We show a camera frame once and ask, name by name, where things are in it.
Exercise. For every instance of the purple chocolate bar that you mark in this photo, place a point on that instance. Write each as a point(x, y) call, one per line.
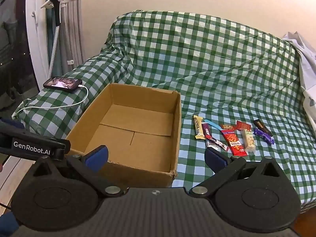
point(264, 135)

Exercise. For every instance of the red black snack stick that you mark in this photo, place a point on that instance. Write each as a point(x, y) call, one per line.
point(218, 143)

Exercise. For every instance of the small orange snack packet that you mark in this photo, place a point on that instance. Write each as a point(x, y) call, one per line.
point(227, 127)

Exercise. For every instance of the brown cardboard box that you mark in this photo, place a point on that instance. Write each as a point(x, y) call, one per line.
point(138, 98)

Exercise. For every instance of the red square snack packet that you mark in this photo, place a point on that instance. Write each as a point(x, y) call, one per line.
point(242, 125)

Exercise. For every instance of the large red snack packet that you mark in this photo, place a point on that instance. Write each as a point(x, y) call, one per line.
point(233, 142)

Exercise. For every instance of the green checked cloth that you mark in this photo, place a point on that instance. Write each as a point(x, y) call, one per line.
point(209, 66)

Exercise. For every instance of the blue snack stick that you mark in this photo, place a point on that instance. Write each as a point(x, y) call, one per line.
point(212, 124)

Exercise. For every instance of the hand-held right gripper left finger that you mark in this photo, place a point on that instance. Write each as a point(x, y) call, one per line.
point(97, 158)

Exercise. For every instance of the black smartphone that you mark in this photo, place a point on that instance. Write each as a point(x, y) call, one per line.
point(63, 83)

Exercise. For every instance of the black garment steamer head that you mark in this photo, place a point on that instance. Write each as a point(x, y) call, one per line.
point(55, 2)

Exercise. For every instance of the dark brown snack bar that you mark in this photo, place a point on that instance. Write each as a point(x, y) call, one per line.
point(261, 126)

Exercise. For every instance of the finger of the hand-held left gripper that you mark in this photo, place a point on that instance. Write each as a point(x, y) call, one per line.
point(11, 124)

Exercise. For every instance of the dark glass door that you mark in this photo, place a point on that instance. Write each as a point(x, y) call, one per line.
point(13, 49)

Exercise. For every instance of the white garment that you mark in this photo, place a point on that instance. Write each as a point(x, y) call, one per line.
point(307, 64)

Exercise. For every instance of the blue denim clothing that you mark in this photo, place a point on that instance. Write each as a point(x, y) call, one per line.
point(7, 224)

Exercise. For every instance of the white door frame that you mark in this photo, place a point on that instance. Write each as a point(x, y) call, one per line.
point(37, 42)

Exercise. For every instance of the white curtain clip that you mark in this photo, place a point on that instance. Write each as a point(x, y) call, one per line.
point(70, 61)

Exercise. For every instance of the purple pink snack packet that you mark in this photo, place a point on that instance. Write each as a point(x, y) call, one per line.
point(206, 129)

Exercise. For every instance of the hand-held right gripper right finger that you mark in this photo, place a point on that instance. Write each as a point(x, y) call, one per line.
point(214, 159)

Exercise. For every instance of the grey curtain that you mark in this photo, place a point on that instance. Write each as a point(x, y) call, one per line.
point(72, 34)

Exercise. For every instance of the clear nut bar packet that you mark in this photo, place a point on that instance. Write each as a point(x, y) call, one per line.
point(248, 140)

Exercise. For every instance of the yellow snack bar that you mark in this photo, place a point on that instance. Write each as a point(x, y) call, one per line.
point(198, 127)

